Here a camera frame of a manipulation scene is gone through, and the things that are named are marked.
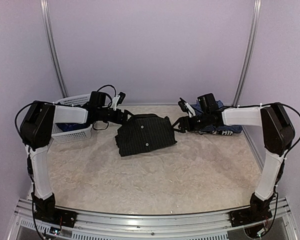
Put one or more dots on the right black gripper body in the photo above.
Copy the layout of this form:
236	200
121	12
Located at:
194	126

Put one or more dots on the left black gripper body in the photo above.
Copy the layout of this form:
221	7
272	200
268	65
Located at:
116	118

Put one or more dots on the black pinstripe long sleeve shirt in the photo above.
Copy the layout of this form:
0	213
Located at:
144	133

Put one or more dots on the black white printed shirt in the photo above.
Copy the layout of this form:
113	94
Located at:
222	132

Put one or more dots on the blue checked shirt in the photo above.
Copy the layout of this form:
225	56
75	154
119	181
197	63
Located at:
237	129

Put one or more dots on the white plastic laundry basket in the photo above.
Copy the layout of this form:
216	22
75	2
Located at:
75	135

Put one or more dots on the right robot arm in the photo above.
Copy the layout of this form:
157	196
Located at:
277	130

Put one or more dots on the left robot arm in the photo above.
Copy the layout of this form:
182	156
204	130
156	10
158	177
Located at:
66	120

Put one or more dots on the dark blue plaid shirt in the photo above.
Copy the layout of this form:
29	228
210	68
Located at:
68	127

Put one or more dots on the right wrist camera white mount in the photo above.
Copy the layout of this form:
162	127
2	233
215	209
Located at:
186	107

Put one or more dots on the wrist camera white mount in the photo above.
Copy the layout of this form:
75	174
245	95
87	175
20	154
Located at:
186	107
117	100

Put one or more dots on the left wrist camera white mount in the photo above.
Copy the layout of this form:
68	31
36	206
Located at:
117	100

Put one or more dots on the right aluminium frame post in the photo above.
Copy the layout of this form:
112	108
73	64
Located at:
248	51

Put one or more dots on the aluminium frame post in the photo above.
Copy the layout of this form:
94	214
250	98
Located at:
44	6
248	51

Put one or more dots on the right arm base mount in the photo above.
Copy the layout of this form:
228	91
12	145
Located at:
250	215

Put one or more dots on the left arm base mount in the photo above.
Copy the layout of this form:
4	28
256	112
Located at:
56	216

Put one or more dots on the front aluminium rail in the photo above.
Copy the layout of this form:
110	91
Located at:
93	225

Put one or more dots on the left aluminium frame post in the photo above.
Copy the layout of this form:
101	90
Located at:
44	6

